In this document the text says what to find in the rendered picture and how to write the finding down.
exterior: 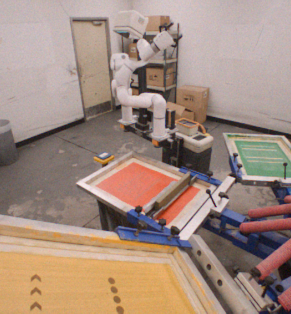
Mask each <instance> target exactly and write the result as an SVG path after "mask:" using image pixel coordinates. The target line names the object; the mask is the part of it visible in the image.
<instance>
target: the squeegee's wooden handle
mask: <svg viewBox="0 0 291 314"><path fill-rule="evenodd" d="M189 180H190V174H188V173H186V174H185V175H184V176H183V177H182V178H181V179H180V180H179V181H177V182H176V183H175V184H174V185H173V186H172V187H170V188H169V189H168V190H167V191H166V192H165V193H164V194H163V195H162V196H160V197H159V198H158V199H157V200H156V201H155V211H156V212H157V211H158V210H159V209H160V208H161V207H165V205H167V203H169V202H170V200H172V198H174V197H175V196H176V195H177V194H178V193H179V192H180V191H181V190H182V189H183V188H184V187H185V186H186V185H187V184H189Z"/></svg>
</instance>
